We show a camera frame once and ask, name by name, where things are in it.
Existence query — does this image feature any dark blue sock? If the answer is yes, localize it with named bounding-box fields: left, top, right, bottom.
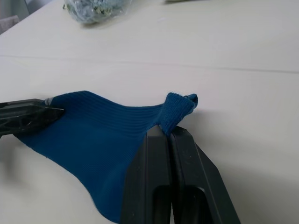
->
left=17, top=90, right=199, bottom=222

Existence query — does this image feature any blue flower bouquet clear wrap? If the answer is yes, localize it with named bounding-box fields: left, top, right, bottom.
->
left=62, top=0, right=128, bottom=25

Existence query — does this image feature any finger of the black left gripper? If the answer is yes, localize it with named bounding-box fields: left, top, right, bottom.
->
left=0, top=98, right=65, bottom=139

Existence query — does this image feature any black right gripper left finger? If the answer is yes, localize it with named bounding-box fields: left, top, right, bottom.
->
left=119, top=125, right=174, bottom=224

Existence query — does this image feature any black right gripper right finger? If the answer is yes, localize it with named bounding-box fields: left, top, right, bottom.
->
left=169, top=126, right=242, bottom=224

